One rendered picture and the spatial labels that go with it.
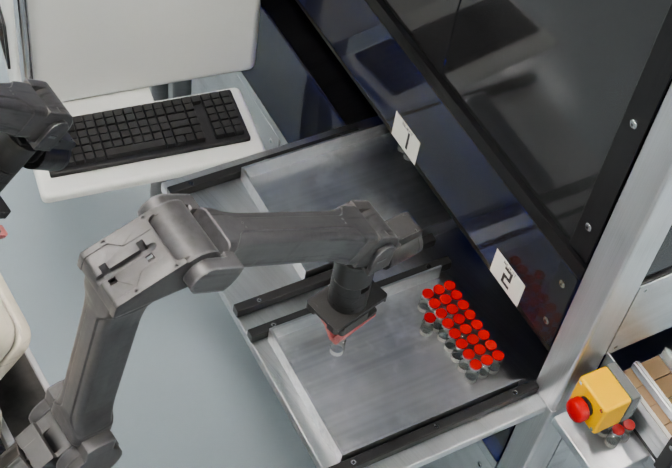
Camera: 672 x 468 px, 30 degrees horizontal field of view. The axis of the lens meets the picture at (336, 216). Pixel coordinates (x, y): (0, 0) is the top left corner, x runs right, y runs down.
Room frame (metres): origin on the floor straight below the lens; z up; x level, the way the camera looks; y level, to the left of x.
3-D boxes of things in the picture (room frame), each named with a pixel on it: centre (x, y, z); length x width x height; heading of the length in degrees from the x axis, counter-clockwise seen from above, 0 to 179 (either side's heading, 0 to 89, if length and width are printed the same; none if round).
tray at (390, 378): (1.18, -0.14, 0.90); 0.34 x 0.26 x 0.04; 126
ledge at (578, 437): (1.13, -0.51, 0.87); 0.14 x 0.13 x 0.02; 126
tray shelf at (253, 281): (1.34, -0.07, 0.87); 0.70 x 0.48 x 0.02; 36
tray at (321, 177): (1.52, -0.03, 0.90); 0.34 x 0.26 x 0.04; 126
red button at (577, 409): (1.09, -0.43, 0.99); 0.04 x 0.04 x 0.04; 36
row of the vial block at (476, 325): (1.27, -0.26, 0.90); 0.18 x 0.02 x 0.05; 36
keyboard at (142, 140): (1.66, 0.40, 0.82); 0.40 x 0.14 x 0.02; 118
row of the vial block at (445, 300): (1.26, -0.25, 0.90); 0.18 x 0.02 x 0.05; 36
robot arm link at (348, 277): (1.05, -0.04, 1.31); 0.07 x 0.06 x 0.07; 135
